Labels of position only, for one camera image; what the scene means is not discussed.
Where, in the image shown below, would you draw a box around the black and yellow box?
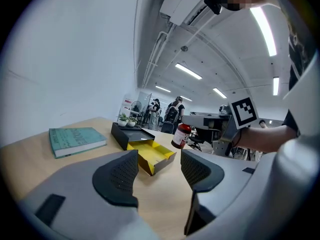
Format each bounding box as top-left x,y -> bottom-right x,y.
110,122 -> 177,177

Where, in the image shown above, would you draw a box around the white ceiling pipes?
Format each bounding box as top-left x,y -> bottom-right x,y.
141,23 -> 177,89

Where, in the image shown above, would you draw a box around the person's black printed shirt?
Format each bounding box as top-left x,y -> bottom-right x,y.
281,11 -> 318,137

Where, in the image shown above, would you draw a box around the green hardcover book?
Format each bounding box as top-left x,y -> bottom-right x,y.
48,126 -> 109,159

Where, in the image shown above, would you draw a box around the white ceiling air conditioner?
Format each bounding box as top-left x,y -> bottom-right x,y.
159,0 -> 216,27

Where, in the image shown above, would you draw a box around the black wrist strap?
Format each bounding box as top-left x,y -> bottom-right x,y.
224,129 -> 243,157

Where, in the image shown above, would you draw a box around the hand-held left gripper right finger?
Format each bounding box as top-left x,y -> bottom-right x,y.
180,148 -> 259,236

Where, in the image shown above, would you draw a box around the black standing fan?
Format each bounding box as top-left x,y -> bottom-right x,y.
130,100 -> 143,114

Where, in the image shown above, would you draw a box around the small red bottle white label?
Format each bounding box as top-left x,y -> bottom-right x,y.
171,123 -> 193,150

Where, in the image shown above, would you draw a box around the person's right forearm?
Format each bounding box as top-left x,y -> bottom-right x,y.
236,124 -> 299,154

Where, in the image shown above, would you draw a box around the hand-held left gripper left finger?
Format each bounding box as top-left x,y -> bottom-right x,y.
18,149 -> 161,240

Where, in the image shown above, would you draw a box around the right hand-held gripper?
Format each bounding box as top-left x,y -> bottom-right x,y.
181,96 -> 260,158

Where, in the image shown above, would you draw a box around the red and white wall sign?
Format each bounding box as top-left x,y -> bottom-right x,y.
121,97 -> 133,111

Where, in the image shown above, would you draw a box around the black head-worn camera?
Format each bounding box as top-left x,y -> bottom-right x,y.
203,0 -> 223,16

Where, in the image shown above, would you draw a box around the black office chair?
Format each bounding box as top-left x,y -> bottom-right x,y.
187,135 -> 204,152

